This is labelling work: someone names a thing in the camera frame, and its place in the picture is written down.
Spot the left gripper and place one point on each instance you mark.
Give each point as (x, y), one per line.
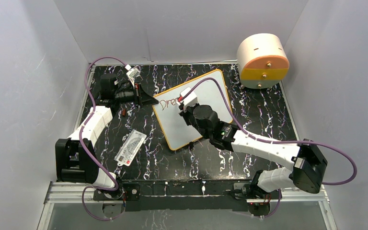
(147, 100)

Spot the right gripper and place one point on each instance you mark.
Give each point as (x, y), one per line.
(185, 115)

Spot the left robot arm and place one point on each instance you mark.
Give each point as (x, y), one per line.
(75, 158)

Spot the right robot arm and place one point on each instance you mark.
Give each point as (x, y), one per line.
(302, 166)

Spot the flat packaged ruler set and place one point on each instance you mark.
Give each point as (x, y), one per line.
(130, 148)

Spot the round three drawer cabinet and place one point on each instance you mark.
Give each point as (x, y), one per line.
(262, 62)

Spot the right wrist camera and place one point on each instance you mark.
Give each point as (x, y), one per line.
(187, 99)

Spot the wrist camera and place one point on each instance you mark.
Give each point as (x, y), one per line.
(132, 73)
(187, 99)

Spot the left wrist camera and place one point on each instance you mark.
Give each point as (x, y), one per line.
(132, 73)

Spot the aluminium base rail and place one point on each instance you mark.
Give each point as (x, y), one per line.
(61, 192)

